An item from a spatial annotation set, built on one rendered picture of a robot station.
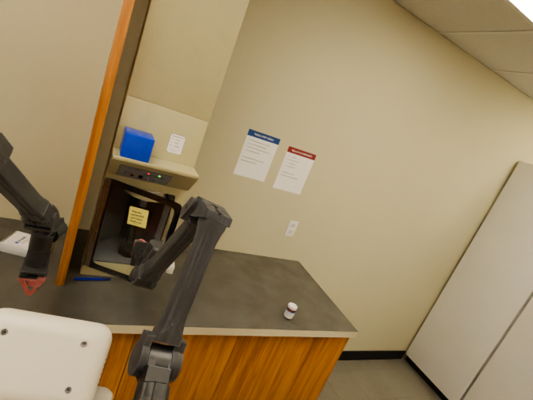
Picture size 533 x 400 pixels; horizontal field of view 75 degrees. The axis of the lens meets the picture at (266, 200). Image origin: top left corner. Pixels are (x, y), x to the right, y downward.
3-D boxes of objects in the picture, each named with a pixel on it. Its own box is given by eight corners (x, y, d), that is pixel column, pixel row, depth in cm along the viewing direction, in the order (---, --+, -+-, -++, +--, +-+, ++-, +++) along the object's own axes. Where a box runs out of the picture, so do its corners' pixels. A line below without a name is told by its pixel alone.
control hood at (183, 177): (105, 171, 132) (112, 146, 130) (187, 189, 148) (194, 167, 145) (105, 181, 123) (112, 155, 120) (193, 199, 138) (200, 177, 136)
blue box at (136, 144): (119, 148, 130) (124, 125, 128) (146, 155, 135) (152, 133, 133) (119, 155, 122) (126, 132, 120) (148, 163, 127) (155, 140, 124)
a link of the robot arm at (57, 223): (21, 209, 97) (53, 215, 98) (43, 198, 107) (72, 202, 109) (21, 248, 100) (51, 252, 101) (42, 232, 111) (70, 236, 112)
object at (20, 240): (14, 238, 151) (16, 230, 149) (53, 248, 154) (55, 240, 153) (-3, 250, 139) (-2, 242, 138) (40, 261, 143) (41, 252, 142)
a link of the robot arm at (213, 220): (209, 192, 84) (243, 209, 89) (190, 194, 95) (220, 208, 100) (131, 382, 74) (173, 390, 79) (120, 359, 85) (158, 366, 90)
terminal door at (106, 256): (85, 264, 143) (108, 176, 133) (155, 290, 145) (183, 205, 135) (84, 265, 143) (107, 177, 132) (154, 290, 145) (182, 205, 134)
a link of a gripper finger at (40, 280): (44, 286, 110) (50, 261, 107) (40, 300, 104) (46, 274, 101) (18, 284, 107) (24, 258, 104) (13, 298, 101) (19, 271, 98)
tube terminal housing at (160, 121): (83, 244, 166) (124, 86, 146) (151, 252, 181) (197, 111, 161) (78, 274, 145) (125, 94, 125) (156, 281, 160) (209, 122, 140)
